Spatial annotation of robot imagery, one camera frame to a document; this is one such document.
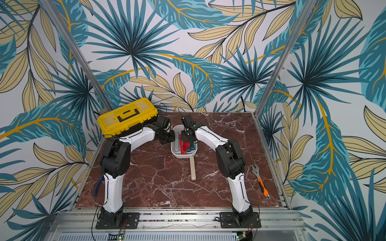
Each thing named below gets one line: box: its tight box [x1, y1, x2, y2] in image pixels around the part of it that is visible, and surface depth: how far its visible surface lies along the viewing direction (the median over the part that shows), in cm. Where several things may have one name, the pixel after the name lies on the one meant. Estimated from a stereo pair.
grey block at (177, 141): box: [174, 131, 180, 153], surface depth 100 cm
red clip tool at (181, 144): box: [178, 134, 185, 155], surface depth 97 cm
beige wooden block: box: [189, 156, 197, 181], surface depth 90 cm
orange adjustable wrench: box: [251, 164, 271, 200], surface depth 86 cm
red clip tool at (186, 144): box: [182, 141, 191, 155], surface depth 96 cm
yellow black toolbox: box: [97, 97, 159, 139], surface depth 96 cm
